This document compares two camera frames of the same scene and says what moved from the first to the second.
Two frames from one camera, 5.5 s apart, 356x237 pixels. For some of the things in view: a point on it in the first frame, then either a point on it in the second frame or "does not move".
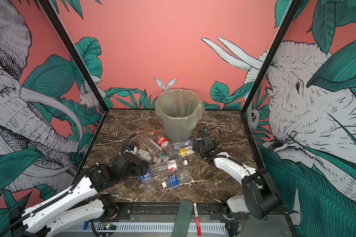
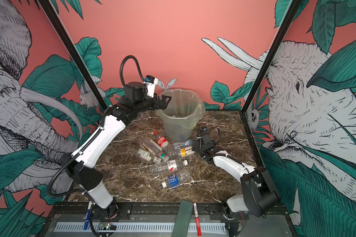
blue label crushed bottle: x=174 y=180 does not move
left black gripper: x=144 y=168 -> x=163 y=102
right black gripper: x=199 y=147 does not move
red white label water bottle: x=168 y=166 does not move
